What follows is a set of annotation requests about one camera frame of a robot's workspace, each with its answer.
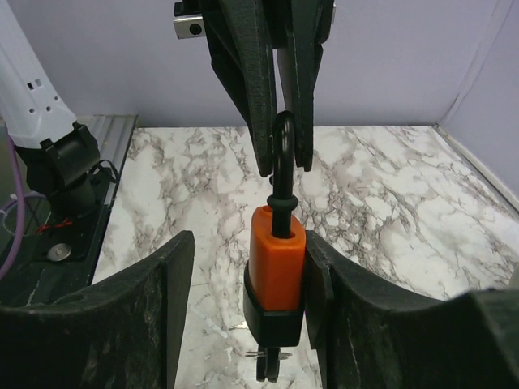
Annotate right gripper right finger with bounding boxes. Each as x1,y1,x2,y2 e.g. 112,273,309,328
305,231,518,388

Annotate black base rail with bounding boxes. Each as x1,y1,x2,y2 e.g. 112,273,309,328
1,177,113,307

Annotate black keys of orange padlock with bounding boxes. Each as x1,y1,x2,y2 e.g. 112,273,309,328
245,346,291,383

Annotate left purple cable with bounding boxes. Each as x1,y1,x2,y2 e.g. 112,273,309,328
0,133,45,280

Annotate aluminium frame rail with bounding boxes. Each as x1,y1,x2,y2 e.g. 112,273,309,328
78,114,139,179

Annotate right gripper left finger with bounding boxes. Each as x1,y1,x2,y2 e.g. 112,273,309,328
1,231,195,388

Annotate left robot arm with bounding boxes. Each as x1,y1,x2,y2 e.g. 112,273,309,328
1,1,335,216

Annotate orange black padlock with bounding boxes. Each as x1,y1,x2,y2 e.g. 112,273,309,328
243,111,306,355

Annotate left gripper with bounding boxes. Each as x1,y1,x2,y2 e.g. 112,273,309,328
173,1,335,177

